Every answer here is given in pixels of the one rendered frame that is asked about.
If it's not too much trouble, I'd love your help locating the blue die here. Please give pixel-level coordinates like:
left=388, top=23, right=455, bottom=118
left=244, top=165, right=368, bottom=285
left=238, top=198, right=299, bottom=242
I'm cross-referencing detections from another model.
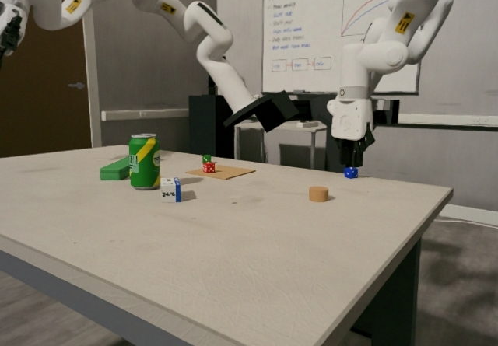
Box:
left=345, top=167, right=358, bottom=179

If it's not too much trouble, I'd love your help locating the tan short cylinder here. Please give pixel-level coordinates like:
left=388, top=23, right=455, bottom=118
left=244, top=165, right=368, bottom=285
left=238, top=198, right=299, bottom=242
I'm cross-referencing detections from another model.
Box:
left=309, top=186, right=328, bottom=202

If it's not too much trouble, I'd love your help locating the green rectangular box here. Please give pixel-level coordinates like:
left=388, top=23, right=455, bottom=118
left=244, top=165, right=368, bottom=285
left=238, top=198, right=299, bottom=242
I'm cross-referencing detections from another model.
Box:
left=100, top=156, right=130, bottom=180

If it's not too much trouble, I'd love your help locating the tan flat mat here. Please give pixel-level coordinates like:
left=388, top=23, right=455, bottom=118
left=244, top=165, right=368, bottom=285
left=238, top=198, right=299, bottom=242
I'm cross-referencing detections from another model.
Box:
left=185, top=165, right=256, bottom=180

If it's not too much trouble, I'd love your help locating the red die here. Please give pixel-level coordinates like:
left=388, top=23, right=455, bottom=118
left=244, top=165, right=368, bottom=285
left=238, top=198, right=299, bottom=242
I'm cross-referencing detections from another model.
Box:
left=203, top=163, right=215, bottom=173

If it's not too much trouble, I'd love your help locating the green soda can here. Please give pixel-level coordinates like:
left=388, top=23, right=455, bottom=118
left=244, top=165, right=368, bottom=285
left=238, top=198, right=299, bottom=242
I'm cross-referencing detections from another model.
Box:
left=128, top=134, right=160, bottom=190

